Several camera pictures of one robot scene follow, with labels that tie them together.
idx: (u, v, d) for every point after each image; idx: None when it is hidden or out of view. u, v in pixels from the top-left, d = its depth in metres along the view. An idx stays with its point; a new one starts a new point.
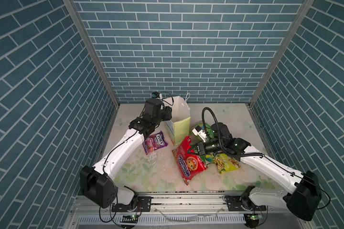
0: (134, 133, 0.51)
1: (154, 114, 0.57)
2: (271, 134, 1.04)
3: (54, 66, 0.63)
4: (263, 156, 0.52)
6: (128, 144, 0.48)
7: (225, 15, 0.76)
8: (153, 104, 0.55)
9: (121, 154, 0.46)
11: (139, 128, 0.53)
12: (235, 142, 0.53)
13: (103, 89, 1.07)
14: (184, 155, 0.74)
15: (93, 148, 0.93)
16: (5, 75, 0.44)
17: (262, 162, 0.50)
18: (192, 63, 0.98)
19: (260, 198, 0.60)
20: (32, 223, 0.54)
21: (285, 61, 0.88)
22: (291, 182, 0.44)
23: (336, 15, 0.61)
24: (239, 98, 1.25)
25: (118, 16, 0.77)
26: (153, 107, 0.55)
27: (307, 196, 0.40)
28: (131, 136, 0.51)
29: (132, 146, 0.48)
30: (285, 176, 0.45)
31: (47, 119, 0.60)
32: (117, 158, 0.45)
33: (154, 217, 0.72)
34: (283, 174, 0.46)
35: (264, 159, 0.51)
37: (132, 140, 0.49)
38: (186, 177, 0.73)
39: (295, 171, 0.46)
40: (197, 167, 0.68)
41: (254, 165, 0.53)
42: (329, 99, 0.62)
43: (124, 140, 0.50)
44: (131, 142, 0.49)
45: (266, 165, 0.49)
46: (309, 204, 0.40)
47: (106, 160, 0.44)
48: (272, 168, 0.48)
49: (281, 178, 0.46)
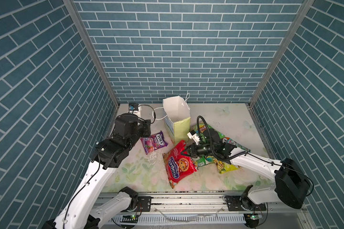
0: (96, 171, 0.40)
1: (126, 135, 0.44)
2: (271, 134, 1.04)
3: (54, 66, 0.63)
4: (247, 153, 0.57)
6: (91, 186, 0.38)
7: (226, 15, 0.76)
8: (125, 121, 0.42)
9: (83, 202, 0.37)
11: (105, 154, 0.41)
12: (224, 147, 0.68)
13: (103, 89, 1.07)
14: (176, 156, 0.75)
15: (93, 148, 0.93)
16: (5, 74, 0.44)
17: (243, 158, 0.56)
18: (192, 63, 0.98)
19: (257, 195, 0.61)
20: (32, 223, 0.54)
21: (285, 61, 0.88)
22: (271, 170, 0.48)
23: (336, 15, 0.61)
24: (239, 98, 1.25)
25: (118, 16, 0.77)
26: (123, 125, 0.42)
27: (288, 182, 0.43)
28: (94, 173, 0.40)
29: (97, 187, 0.39)
30: (265, 167, 0.49)
31: (48, 119, 0.61)
32: (79, 209, 0.37)
33: (154, 217, 0.72)
34: (264, 166, 0.50)
35: (248, 156, 0.56)
37: (95, 181, 0.39)
38: (174, 178, 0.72)
39: (274, 161, 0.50)
40: (188, 168, 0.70)
41: (241, 163, 0.58)
42: (329, 99, 0.62)
43: (86, 181, 0.39)
44: (93, 184, 0.39)
45: (248, 160, 0.55)
46: (293, 189, 0.43)
47: (68, 213, 0.37)
48: (254, 162, 0.53)
49: (263, 169, 0.50)
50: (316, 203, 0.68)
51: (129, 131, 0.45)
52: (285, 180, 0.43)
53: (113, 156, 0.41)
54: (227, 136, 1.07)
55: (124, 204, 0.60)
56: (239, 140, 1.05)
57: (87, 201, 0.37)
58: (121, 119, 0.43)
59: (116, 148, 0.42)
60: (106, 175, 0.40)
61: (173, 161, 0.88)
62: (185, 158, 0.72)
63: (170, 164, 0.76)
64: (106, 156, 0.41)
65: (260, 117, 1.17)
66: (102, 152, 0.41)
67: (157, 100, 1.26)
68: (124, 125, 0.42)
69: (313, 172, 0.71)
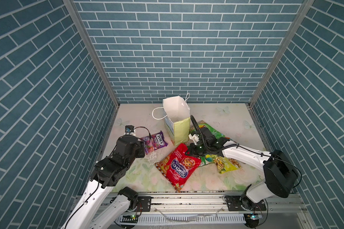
0: (95, 189, 0.42)
1: (125, 155, 0.48)
2: (271, 134, 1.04)
3: (54, 66, 0.64)
4: (239, 146, 0.59)
6: (89, 205, 0.40)
7: (226, 15, 0.76)
8: (126, 142, 0.47)
9: (80, 222, 0.39)
11: (104, 173, 0.44)
12: (217, 141, 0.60)
13: (103, 89, 1.07)
14: (180, 157, 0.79)
15: (93, 148, 0.93)
16: (5, 74, 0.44)
17: (234, 150, 0.58)
18: (192, 63, 0.98)
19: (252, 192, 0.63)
20: (32, 223, 0.54)
21: (285, 61, 0.88)
22: (261, 161, 0.49)
23: (336, 15, 0.61)
24: (239, 98, 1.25)
25: (118, 16, 0.77)
26: (125, 146, 0.47)
27: (274, 171, 0.44)
28: (93, 192, 0.42)
29: (94, 206, 0.41)
30: (256, 158, 0.51)
31: (48, 119, 0.61)
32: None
33: (154, 217, 0.72)
34: (255, 157, 0.52)
35: (240, 148, 0.58)
37: (93, 199, 0.41)
38: (182, 179, 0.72)
39: (264, 152, 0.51)
40: (195, 165, 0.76)
41: (232, 154, 0.59)
42: (329, 99, 0.62)
43: (85, 199, 0.41)
44: (91, 203, 0.41)
45: (239, 151, 0.57)
46: (279, 177, 0.44)
47: None
48: (245, 154, 0.54)
49: (254, 161, 0.51)
50: (316, 203, 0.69)
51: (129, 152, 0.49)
52: (273, 170, 0.44)
53: (112, 175, 0.43)
54: (227, 137, 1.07)
55: (123, 208, 0.60)
56: (239, 140, 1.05)
57: (84, 220, 0.39)
58: (122, 140, 0.47)
59: (115, 167, 0.45)
60: (104, 193, 0.42)
61: (177, 163, 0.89)
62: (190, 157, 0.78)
63: (175, 166, 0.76)
64: (105, 174, 0.44)
65: (260, 117, 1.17)
66: (102, 171, 0.44)
67: (157, 100, 1.26)
68: (125, 145, 0.47)
69: (313, 172, 0.71)
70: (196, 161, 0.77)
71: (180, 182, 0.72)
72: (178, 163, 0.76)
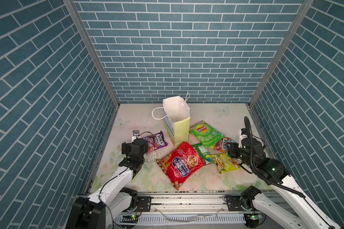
0: (123, 170, 0.57)
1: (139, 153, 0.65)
2: (271, 134, 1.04)
3: (54, 66, 0.63)
4: (306, 197, 0.45)
6: (120, 178, 0.53)
7: (226, 15, 0.76)
8: (138, 144, 0.64)
9: (113, 187, 0.49)
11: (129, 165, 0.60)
12: (272, 166, 0.50)
13: (103, 89, 1.07)
14: (182, 154, 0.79)
15: (93, 148, 0.93)
16: (5, 74, 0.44)
17: (298, 200, 0.45)
18: (192, 63, 0.98)
19: (265, 208, 0.60)
20: (32, 223, 0.54)
21: (285, 61, 0.88)
22: None
23: (336, 15, 0.61)
24: (239, 98, 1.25)
25: (118, 16, 0.77)
26: (137, 147, 0.64)
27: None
28: (122, 172, 0.56)
29: (123, 181, 0.53)
30: (321, 226, 0.41)
31: (48, 119, 0.61)
32: (110, 190, 0.47)
33: (154, 217, 0.72)
34: (321, 225, 0.41)
35: (305, 200, 0.44)
37: (123, 175, 0.55)
38: (182, 177, 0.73)
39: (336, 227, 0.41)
40: (196, 163, 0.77)
41: (288, 199, 0.47)
42: (329, 99, 0.62)
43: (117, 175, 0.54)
44: (122, 177, 0.54)
45: (303, 206, 0.44)
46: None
47: (101, 191, 0.47)
48: (307, 211, 0.43)
49: (316, 226, 0.42)
50: (316, 203, 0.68)
51: (141, 151, 0.66)
52: None
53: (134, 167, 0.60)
54: (227, 136, 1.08)
55: (125, 204, 0.60)
56: (239, 140, 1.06)
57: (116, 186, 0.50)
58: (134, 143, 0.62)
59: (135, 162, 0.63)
60: (129, 175, 0.56)
61: (179, 161, 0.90)
62: (194, 155, 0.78)
63: (176, 163, 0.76)
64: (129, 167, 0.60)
65: (260, 117, 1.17)
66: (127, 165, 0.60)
67: (157, 100, 1.26)
68: (138, 147, 0.63)
69: (313, 172, 0.71)
70: (198, 161, 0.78)
71: (180, 180, 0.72)
72: (181, 161, 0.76)
